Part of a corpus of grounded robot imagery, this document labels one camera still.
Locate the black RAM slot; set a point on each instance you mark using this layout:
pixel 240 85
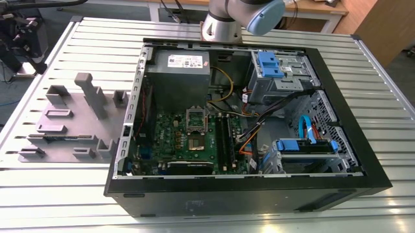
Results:
pixel 232 143
pixel 223 143
pixel 219 143
pixel 228 143

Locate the blue plastic drive latch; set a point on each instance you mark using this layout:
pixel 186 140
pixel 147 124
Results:
pixel 268 63

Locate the wooden desk white frame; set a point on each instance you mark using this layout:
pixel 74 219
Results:
pixel 325 11

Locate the blue VGA port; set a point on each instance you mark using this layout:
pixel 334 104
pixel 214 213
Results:
pixel 128 168

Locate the grey parts rack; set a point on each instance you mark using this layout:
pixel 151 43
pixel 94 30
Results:
pixel 84 121

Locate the grey power supply unit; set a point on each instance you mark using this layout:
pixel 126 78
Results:
pixel 182 63

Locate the black PC case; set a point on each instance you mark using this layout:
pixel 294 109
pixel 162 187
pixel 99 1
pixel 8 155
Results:
pixel 227 201

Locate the green motherboard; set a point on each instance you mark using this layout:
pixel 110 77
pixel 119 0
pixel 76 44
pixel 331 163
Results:
pixel 168 145

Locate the blue empty disk carrier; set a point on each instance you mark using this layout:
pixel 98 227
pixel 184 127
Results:
pixel 266 162

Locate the metal drive cage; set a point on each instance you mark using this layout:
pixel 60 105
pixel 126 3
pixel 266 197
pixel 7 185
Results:
pixel 284 85

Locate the office chair wheel base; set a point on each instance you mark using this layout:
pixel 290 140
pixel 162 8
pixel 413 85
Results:
pixel 411 51

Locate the green RAM stick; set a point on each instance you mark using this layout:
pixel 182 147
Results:
pixel 62 138

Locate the metal disk bay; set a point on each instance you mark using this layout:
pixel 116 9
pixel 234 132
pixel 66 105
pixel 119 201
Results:
pixel 311 159

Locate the hard disk in blue carrier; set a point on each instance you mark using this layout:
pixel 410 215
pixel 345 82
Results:
pixel 287 145

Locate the black graphics card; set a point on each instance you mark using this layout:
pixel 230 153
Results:
pixel 190 167

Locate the wooden cabinet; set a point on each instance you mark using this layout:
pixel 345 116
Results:
pixel 386 29

